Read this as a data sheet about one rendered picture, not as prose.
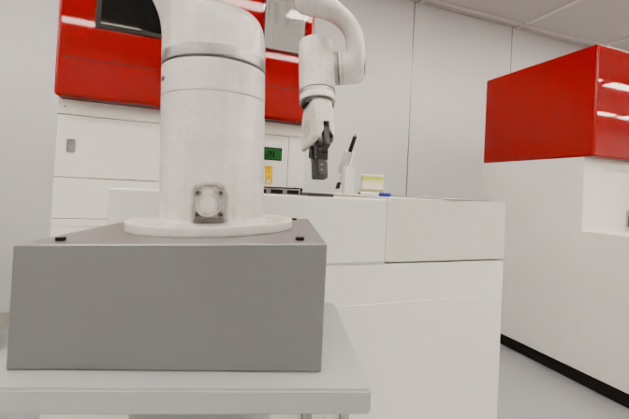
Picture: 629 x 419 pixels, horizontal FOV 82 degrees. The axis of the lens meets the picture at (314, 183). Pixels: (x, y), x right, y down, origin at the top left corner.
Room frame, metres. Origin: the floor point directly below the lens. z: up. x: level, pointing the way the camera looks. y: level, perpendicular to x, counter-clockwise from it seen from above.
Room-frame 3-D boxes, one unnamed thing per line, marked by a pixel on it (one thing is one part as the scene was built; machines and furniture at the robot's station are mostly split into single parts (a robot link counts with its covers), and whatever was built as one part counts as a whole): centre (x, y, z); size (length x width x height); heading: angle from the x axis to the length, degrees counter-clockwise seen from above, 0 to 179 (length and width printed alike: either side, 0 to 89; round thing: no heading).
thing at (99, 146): (1.26, 0.43, 1.02); 0.81 x 0.03 x 0.40; 110
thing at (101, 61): (1.56, 0.54, 1.52); 0.81 x 0.75 x 0.60; 110
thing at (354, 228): (0.75, 0.11, 0.89); 0.55 x 0.09 x 0.14; 110
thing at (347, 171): (1.10, -0.10, 1.03); 0.06 x 0.04 x 0.13; 20
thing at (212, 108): (0.43, 0.12, 1.02); 0.19 x 0.19 x 0.18
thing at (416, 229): (1.16, -0.22, 0.89); 0.62 x 0.35 x 0.14; 20
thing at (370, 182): (1.21, -0.19, 1.00); 0.07 x 0.07 x 0.07; 84
